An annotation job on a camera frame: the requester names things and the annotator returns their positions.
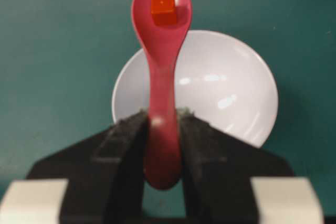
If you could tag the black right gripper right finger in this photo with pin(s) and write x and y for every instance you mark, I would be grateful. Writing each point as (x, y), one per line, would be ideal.
(226, 180)

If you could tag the small red block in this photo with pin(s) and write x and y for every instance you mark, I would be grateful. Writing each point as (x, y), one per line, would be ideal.
(163, 12)

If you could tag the red plastic spoon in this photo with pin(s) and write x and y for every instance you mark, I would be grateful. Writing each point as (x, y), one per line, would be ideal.
(162, 44)

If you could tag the white round bowl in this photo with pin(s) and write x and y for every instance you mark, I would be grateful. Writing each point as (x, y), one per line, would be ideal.
(224, 82)

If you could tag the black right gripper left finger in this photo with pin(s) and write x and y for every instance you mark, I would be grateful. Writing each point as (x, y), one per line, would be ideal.
(97, 180)

